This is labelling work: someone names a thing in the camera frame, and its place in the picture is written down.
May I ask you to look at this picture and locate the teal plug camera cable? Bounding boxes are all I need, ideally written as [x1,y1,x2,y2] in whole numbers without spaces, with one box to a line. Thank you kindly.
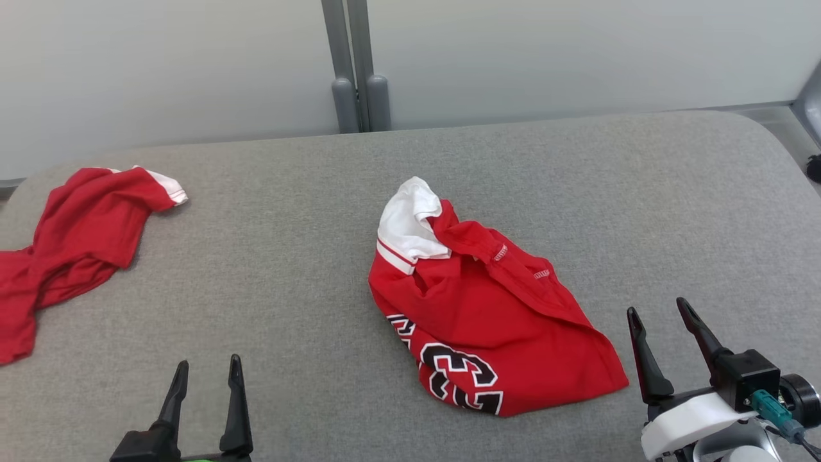
[750,389,821,459]

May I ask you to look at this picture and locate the red shirt with white trim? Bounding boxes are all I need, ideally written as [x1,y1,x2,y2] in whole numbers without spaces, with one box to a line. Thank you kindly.
[0,166,189,366]

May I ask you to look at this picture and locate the grey fabric sofa seat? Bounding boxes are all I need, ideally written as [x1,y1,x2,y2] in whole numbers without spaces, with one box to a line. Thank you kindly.
[0,110,821,462]

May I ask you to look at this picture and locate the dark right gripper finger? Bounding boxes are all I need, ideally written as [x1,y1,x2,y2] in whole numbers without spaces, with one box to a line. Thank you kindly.
[627,307,675,406]
[676,297,735,386]

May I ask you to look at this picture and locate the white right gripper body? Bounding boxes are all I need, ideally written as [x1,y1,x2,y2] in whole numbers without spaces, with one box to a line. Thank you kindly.
[641,387,758,461]

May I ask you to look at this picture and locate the grey metal frame piece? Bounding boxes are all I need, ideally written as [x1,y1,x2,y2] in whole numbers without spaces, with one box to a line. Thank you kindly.
[792,61,821,148]

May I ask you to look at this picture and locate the grey partition post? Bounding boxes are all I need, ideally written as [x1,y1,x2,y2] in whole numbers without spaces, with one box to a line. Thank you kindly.
[321,0,360,134]
[346,0,392,132]

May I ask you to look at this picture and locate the red jersey with black numbers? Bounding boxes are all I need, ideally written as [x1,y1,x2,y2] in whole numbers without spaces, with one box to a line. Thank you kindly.
[368,176,630,418]

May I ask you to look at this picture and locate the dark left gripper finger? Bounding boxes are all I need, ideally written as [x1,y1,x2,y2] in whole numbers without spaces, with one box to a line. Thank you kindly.
[219,354,254,462]
[109,360,190,462]

